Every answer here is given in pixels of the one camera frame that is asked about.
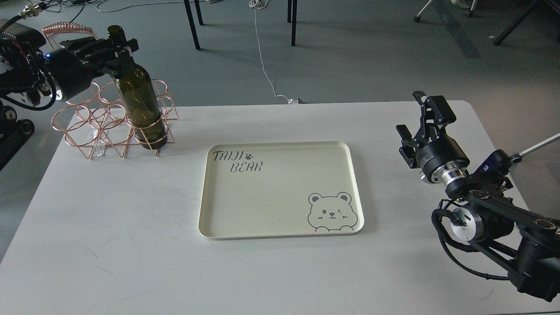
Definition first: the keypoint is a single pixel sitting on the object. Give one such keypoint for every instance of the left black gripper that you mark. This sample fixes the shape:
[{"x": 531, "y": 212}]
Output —
[{"x": 72, "y": 76}]

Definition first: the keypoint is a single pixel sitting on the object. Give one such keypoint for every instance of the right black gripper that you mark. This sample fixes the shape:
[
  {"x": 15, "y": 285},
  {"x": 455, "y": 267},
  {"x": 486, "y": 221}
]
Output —
[{"x": 442, "y": 159}]

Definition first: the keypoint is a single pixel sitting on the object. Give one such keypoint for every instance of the dark green wine bottle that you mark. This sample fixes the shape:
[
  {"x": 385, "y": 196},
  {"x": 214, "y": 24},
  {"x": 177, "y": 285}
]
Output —
[{"x": 135, "y": 88}]

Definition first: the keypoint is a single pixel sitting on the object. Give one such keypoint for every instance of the silver metal jigger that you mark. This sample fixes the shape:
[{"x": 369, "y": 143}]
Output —
[{"x": 424, "y": 178}]

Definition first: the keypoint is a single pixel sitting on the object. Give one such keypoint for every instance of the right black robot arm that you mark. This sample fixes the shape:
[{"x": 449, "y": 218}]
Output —
[{"x": 476, "y": 216}]

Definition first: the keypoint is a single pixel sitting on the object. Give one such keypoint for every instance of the chair caster base right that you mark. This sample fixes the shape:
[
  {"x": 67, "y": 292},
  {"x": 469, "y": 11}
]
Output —
[{"x": 536, "y": 148}]

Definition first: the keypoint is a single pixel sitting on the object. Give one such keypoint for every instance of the chair base top right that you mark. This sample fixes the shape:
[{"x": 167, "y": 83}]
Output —
[{"x": 467, "y": 5}]

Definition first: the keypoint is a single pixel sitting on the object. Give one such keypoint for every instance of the cream bear tray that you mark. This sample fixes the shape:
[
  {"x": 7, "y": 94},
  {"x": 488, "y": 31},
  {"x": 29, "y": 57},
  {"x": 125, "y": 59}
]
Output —
[{"x": 280, "y": 189}]

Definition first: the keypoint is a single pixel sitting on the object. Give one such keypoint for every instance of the copper wire wine rack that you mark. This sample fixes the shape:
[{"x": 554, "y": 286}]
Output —
[{"x": 103, "y": 122}]

